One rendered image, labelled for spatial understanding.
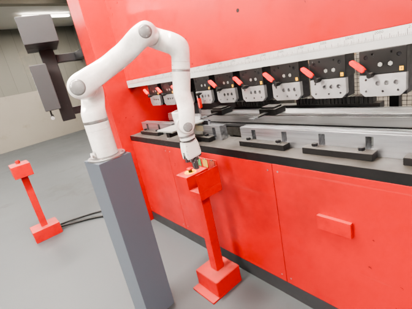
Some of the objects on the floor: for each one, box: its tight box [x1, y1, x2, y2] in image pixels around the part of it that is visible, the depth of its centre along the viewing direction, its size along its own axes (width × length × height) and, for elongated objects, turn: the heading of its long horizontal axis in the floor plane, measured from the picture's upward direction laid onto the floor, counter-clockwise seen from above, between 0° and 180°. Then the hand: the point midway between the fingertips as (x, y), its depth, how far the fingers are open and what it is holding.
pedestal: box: [8, 160, 63, 244], centre depth 284 cm, size 20×25×83 cm
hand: (195, 165), depth 155 cm, fingers closed
